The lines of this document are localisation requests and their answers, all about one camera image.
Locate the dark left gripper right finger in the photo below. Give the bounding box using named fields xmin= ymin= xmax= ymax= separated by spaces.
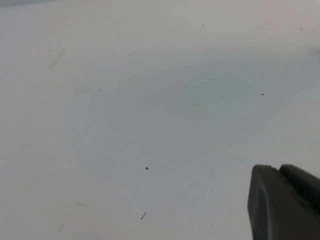
xmin=278 ymin=163 xmax=320 ymax=204

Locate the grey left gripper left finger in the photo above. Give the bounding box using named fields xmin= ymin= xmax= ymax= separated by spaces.
xmin=247 ymin=164 xmax=320 ymax=240

